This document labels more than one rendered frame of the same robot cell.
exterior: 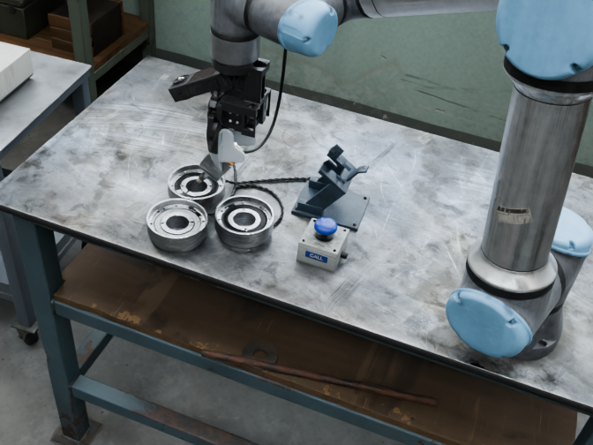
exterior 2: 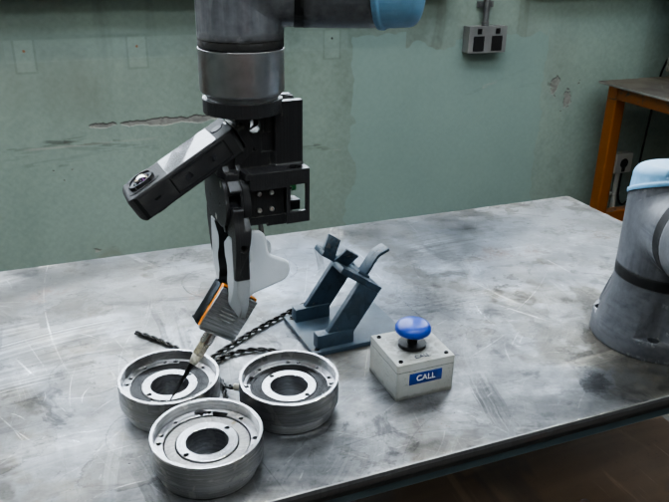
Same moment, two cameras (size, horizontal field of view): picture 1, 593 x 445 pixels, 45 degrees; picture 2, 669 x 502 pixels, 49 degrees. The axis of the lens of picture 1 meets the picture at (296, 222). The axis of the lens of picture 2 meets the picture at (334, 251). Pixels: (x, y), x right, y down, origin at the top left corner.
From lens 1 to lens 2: 0.75 m
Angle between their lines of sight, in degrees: 37
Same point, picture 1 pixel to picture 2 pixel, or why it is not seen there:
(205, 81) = (205, 155)
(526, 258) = not seen: outside the picture
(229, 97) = (251, 168)
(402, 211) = (416, 297)
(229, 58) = (262, 85)
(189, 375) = not seen: outside the picture
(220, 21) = (240, 18)
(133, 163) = (14, 417)
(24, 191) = not seen: outside the picture
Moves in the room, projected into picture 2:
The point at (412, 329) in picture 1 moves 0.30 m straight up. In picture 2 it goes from (602, 392) to (653, 129)
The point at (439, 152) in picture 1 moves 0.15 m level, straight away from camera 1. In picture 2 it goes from (365, 237) to (328, 208)
